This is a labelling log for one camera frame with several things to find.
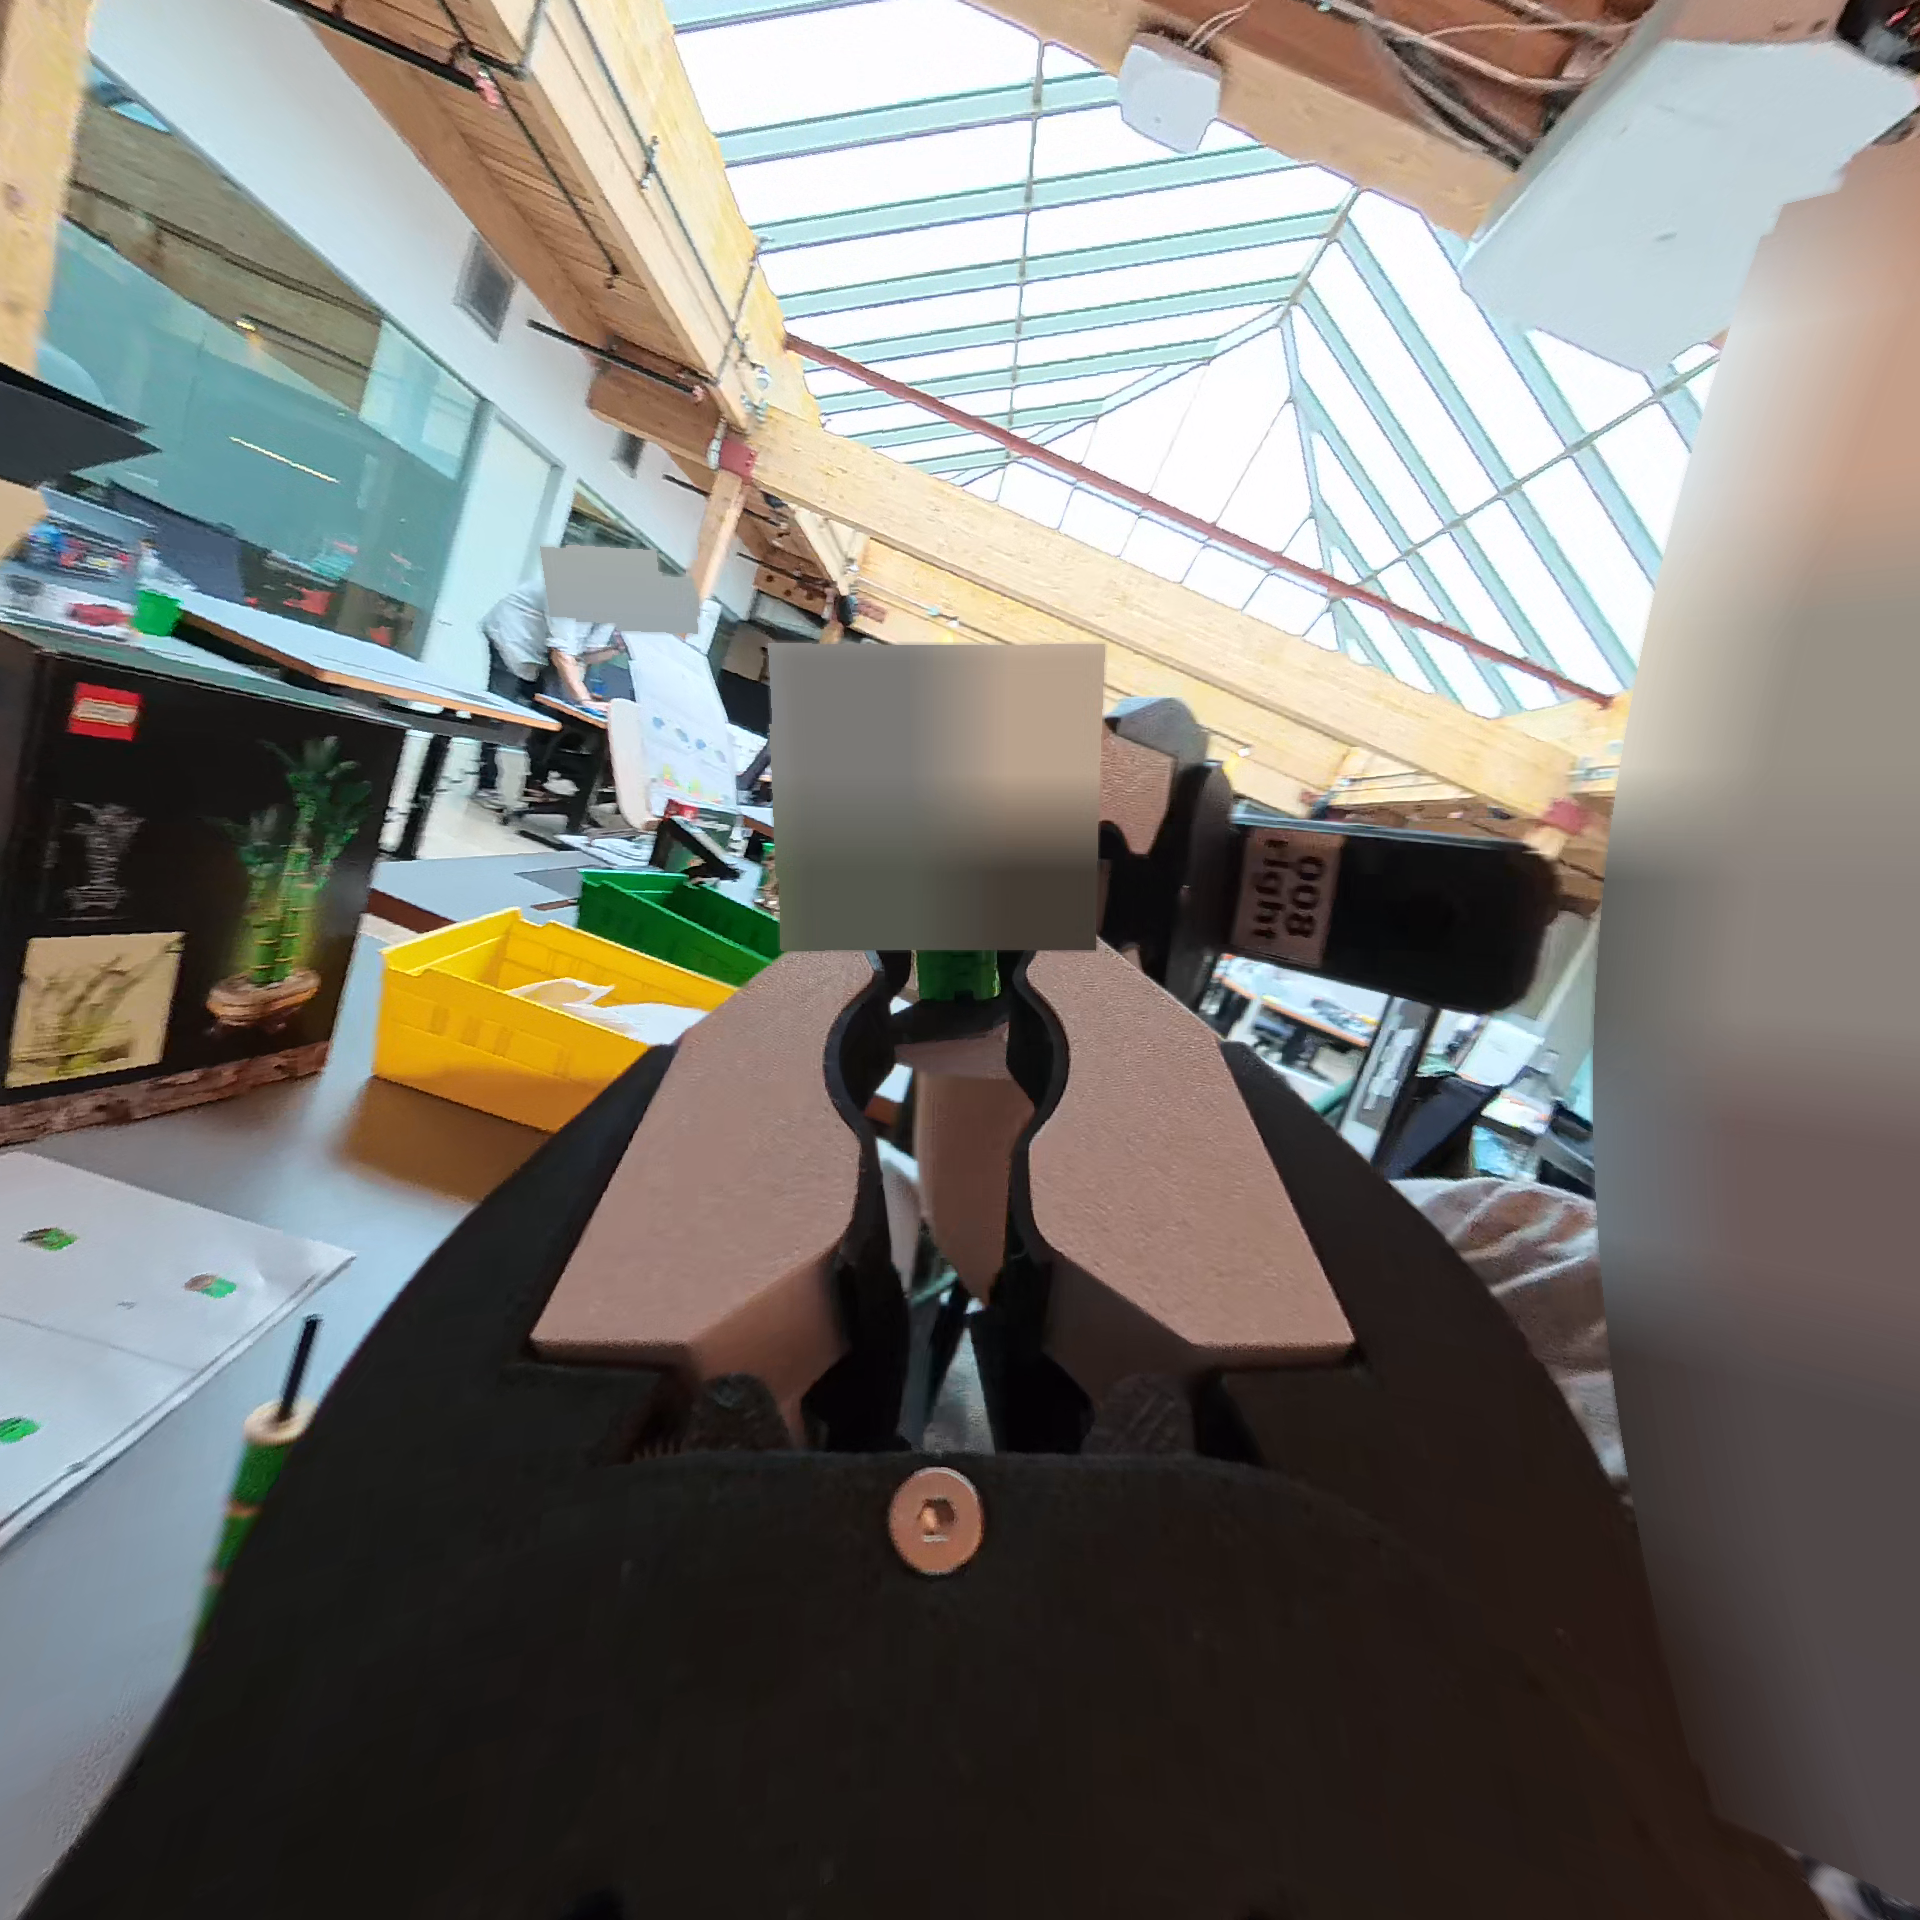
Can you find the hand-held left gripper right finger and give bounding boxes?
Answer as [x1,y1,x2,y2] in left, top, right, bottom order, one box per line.
[972,949,1358,1453]

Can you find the white instruction sheet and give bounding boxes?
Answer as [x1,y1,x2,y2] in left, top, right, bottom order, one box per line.
[0,1154,357,1548]

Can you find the wood-edged desk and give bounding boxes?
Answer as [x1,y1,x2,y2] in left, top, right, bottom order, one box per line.
[173,588,566,739]

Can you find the red ceiling pipe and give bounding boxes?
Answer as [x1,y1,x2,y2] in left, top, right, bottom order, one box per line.
[785,333,1619,709]

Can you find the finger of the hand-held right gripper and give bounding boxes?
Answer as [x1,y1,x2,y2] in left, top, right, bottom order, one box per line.
[1101,697,1208,977]
[911,1043,1027,1301]

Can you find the yellow plastic bin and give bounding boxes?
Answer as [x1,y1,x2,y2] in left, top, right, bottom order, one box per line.
[374,909,741,1134]

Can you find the white plastic bag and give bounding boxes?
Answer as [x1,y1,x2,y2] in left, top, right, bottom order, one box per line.
[508,977,714,1048]

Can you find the white poster board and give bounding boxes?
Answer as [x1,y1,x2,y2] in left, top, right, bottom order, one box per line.
[608,631,748,834]

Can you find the green plastic bin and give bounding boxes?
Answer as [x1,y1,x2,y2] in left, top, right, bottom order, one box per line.
[578,870,780,992]

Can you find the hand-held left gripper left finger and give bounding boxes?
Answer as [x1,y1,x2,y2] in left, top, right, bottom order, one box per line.
[534,949,916,1450]

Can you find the green toy bamboo stalk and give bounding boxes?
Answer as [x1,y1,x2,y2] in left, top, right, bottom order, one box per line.
[194,1317,323,1654]

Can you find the black box with bamboo print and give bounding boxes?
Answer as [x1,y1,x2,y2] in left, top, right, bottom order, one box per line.
[0,622,410,1108]

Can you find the white ceiling lamp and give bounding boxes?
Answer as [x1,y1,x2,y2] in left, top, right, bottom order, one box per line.
[1461,32,1881,376]

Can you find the white ceiling sensor box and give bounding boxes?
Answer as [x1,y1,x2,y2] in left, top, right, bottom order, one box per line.
[1122,36,1224,155]

